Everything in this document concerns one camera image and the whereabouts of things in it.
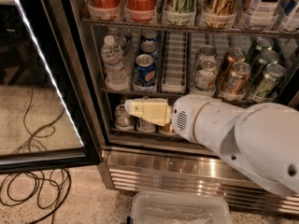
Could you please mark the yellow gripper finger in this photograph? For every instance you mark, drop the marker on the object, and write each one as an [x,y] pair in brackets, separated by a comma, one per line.
[153,110]

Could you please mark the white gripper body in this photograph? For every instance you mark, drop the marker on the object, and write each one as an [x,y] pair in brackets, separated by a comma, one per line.
[184,117]

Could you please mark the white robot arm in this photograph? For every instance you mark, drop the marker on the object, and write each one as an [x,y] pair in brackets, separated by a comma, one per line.
[260,142]

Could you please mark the gold can bottom shelf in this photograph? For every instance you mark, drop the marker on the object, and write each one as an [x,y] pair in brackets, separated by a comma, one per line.
[167,129]

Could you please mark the silver can bottom shelf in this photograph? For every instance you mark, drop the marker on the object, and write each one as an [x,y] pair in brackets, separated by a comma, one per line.
[123,121]

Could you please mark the front blue pepsi can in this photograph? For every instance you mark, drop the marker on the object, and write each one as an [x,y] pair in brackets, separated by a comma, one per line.
[144,70]

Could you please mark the blue pepsi can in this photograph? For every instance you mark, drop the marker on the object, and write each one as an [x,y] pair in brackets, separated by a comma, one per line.
[144,70]
[150,35]
[150,48]

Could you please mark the front white green can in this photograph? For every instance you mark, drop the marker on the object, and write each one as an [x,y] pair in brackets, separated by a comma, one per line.
[205,75]

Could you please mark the front copper can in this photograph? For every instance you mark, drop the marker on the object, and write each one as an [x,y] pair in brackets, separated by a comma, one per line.
[236,78]

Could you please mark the copper can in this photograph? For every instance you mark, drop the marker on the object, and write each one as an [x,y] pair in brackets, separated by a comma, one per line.
[236,78]
[231,56]

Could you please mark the front water bottle middle shelf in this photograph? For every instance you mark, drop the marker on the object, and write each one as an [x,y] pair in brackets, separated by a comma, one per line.
[112,56]

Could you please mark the water bottle shelf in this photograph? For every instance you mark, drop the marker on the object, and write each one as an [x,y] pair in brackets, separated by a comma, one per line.
[112,56]
[119,37]

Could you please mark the rear silver can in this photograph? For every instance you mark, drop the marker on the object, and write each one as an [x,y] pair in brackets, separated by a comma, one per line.
[206,51]

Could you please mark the rear copper can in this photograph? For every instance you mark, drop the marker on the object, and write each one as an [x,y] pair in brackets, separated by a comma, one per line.
[231,56]

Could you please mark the rear blue pepsi can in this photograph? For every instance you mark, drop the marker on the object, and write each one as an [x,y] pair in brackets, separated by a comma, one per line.
[150,35]

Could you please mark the rear water bottle middle shelf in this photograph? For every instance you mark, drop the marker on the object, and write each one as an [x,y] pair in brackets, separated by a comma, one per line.
[119,37]

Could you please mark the stainless steel fridge body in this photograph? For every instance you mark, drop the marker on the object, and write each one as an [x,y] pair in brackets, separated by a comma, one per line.
[136,161]

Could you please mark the middle green can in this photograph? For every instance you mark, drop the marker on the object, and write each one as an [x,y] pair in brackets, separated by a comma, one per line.
[266,57]

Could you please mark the rear green can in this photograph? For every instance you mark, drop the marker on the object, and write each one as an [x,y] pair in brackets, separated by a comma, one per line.
[257,45]

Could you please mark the open glass fridge door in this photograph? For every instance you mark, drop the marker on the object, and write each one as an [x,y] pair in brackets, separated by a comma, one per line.
[42,124]

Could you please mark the blue white can top right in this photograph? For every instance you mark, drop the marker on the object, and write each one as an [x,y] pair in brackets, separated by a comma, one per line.
[289,17]

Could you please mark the white blue tall can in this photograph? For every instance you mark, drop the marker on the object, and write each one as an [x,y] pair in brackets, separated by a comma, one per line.
[261,0]

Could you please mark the brown tea bottle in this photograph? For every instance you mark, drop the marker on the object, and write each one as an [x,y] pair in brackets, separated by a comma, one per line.
[145,126]

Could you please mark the clear plastic bin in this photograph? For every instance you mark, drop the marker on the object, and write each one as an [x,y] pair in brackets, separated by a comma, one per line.
[165,208]

